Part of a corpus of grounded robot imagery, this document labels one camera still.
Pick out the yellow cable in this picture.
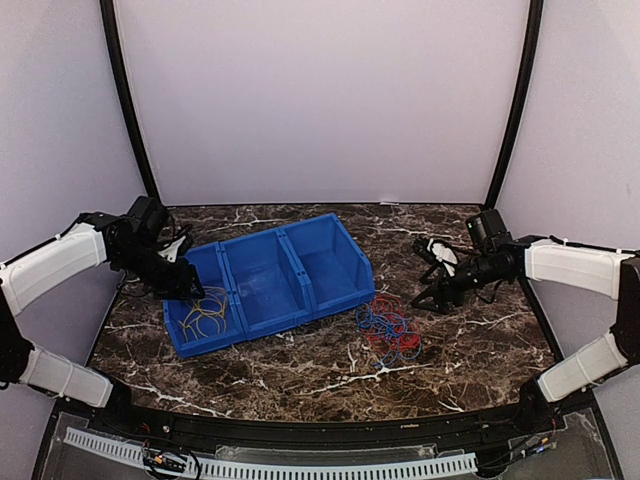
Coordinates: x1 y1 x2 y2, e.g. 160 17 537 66
178 287 230 341

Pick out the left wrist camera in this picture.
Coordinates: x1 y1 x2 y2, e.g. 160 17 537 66
125 196 169 243

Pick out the blue three-compartment plastic bin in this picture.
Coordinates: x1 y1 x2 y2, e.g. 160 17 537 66
163 214 375 358

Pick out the white slotted cable duct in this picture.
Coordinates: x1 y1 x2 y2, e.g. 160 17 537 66
64 427 477 480

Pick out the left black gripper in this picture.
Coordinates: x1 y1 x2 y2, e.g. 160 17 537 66
114 241 204 299

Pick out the black frame post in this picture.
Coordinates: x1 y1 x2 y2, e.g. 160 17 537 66
483 0 544 209
99 0 161 200

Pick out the left black frame post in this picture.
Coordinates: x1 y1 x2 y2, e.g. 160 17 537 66
99 0 161 200

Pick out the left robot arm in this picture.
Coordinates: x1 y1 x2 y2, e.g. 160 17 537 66
1 212 205 436

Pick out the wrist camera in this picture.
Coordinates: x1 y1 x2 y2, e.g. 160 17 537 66
125 196 169 243
465 209 512 253

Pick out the black front rail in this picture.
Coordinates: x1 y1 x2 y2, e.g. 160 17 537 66
72 405 564 451

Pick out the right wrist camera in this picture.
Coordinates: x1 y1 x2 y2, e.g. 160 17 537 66
465 209 512 253

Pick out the blue cable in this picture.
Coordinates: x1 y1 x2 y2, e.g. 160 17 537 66
355 302 422 369

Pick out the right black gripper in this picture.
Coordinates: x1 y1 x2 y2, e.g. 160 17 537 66
412 250 506 315

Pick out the right black frame post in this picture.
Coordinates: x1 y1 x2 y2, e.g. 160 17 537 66
483 0 544 209

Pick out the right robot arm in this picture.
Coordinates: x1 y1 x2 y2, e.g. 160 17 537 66
412 236 639 434

